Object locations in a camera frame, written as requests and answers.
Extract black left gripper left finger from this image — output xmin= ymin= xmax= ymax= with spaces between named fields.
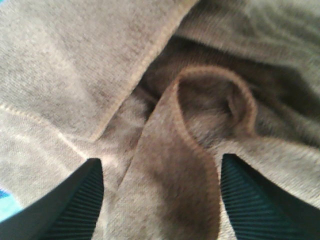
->
xmin=0 ymin=158 xmax=104 ymax=240

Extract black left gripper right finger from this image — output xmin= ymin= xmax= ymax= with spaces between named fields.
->
xmin=220 ymin=153 xmax=320 ymax=240

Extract brown towel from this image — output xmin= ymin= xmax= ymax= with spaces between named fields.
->
xmin=0 ymin=0 xmax=320 ymax=240

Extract blue towel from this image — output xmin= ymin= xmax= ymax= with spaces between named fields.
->
xmin=0 ymin=189 xmax=23 ymax=222

